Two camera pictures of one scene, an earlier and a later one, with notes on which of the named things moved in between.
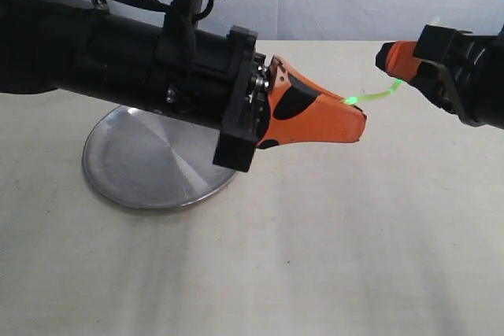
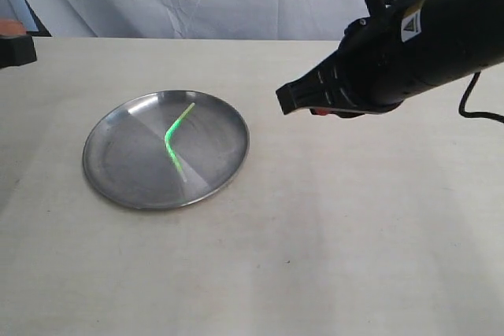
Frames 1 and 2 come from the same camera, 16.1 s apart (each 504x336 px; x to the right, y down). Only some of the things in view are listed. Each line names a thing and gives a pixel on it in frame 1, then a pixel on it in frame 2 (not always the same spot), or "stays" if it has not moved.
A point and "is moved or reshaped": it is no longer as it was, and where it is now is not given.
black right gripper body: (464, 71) → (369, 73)
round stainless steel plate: (148, 159) stays
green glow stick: (372, 95) is moved or reshaped
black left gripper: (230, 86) → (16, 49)
